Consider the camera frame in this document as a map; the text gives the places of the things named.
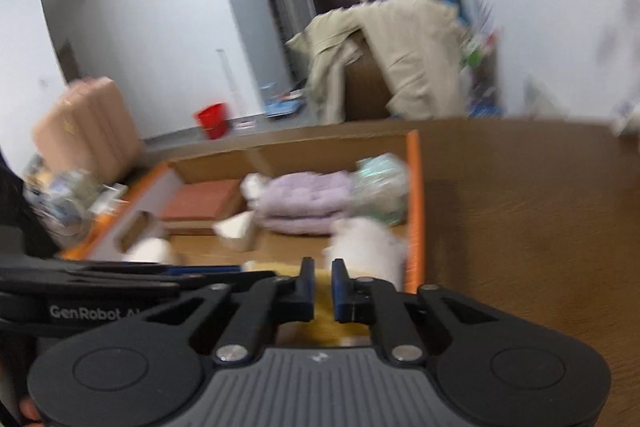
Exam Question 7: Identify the rack with bottles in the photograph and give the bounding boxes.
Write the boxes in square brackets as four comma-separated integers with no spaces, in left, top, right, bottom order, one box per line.
[460,26,502,118]

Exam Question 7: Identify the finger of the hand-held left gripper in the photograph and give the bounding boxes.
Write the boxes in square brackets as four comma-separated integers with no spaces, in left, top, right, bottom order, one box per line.
[70,272,277,291]
[65,263,244,277]

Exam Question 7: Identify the white round sponge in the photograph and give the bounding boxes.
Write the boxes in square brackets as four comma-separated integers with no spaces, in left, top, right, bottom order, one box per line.
[122,237,177,266]

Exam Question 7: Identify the pink suitcase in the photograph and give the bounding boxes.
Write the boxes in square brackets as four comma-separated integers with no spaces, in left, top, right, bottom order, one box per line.
[32,76,145,178]

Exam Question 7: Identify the light purple towel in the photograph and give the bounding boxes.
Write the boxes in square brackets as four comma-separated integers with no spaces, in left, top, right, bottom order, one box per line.
[254,171,354,236]

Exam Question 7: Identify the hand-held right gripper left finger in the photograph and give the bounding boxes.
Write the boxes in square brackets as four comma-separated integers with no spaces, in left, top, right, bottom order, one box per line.
[85,257,317,366]

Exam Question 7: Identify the black paper bag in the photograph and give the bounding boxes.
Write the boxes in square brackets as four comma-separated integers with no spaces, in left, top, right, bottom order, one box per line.
[0,149,58,259]

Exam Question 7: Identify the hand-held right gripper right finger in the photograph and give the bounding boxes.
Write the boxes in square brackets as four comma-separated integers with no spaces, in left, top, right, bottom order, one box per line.
[332,258,531,366]

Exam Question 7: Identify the white fluffy sock with label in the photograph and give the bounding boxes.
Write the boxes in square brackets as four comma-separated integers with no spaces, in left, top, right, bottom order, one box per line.
[324,217,409,292]

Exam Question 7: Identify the clear plastic packet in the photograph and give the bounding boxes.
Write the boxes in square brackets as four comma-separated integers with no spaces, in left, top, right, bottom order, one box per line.
[350,154,412,226]

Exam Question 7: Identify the red cardboard box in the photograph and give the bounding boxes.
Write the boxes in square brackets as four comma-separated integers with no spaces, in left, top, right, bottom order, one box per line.
[59,129,427,296]

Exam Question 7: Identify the beige coat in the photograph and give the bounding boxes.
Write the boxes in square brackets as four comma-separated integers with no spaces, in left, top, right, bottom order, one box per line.
[287,0,469,124]

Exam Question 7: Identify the blue items on floor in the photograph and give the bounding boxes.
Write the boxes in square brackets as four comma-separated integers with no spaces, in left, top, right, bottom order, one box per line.
[262,81,309,120]

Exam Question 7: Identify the pile of bags and cables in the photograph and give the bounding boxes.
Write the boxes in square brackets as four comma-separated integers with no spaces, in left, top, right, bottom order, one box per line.
[24,167,132,235]

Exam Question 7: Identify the brown chair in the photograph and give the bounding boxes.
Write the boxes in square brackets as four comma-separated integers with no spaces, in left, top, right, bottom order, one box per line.
[342,33,397,121]

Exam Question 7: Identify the layered brown sponge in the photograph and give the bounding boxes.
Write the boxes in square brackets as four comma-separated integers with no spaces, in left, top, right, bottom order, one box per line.
[160,179,246,224]

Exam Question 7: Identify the red bucket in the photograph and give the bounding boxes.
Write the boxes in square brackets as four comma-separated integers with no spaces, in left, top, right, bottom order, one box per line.
[194,103,231,140]

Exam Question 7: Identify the yellow plush toy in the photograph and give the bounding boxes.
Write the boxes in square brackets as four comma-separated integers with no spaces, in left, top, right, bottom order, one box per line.
[244,259,372,349]

